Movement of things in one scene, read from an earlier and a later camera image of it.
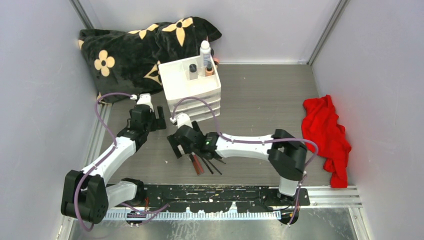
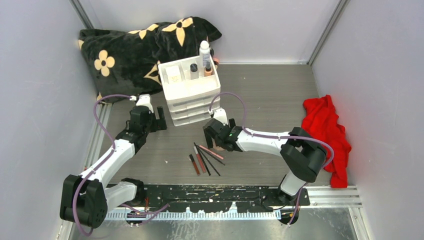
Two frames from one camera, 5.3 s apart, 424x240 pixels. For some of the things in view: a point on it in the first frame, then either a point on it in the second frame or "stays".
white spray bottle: [205, 51] stays
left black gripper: [159, 122] stays
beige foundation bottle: [209, 70] stays
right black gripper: [174, 142] to [209, 140]
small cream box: [180, 149] to [173, 74]
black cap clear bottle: [193, 72] stays
